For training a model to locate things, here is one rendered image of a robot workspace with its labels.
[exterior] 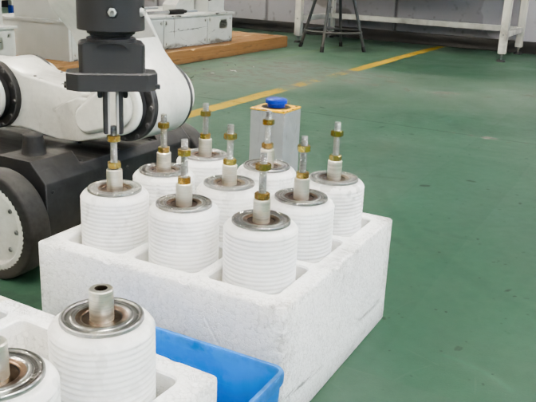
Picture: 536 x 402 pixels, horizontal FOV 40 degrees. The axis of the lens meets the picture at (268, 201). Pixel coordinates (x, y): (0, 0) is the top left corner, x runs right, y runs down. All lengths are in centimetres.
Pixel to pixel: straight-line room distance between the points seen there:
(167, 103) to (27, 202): 31
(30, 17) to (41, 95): 226
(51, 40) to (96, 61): 275
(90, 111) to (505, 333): 84
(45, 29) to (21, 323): 298
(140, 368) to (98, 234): 39
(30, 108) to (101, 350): 100
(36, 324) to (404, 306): 70
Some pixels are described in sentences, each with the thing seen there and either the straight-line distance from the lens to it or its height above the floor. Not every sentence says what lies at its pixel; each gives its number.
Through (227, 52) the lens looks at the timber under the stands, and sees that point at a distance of 468.
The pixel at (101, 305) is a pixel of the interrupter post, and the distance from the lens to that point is 67.
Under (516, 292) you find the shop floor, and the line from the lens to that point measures 145.
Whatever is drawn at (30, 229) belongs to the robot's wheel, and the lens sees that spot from 131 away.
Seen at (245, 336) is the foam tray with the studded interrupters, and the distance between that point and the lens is 90.
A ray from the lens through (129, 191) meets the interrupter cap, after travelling 103.
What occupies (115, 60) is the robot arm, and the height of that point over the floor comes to 43.
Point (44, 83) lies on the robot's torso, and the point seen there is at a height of 32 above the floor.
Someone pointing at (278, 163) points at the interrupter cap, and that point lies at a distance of 119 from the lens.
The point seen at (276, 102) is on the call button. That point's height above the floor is 33.
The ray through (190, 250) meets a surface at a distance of 96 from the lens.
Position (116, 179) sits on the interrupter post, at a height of 27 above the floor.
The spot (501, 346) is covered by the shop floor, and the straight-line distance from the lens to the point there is 124.
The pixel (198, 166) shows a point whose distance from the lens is 119.
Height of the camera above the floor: 56
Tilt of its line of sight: 18 degrees down
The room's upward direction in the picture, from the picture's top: 3 degrees clockwise
